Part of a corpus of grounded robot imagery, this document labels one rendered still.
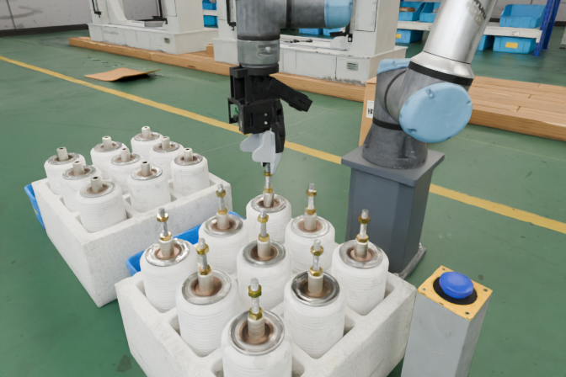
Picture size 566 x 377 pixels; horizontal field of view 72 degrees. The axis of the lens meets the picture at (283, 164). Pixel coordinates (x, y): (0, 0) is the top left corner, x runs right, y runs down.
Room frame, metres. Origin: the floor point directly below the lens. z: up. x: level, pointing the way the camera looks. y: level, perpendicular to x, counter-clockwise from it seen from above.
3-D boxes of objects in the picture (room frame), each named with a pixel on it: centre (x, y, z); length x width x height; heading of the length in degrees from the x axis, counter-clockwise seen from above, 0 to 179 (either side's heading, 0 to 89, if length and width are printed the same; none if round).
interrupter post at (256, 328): (0.38, 0.04, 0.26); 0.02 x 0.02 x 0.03
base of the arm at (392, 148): (0.85, -0.27, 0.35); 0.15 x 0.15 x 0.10
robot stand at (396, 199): (0.85, -0.27, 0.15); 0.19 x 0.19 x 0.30; 51
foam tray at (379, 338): (0.54, 0.03, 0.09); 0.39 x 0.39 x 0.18; 44
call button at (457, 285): (0.39, -0.22, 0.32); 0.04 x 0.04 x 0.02
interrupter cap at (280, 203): (0.71, 0.03, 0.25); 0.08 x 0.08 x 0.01
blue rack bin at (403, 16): (5.33, -1.59, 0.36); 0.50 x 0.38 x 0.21; 141
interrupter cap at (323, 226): (0.63, -0.05, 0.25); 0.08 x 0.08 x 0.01
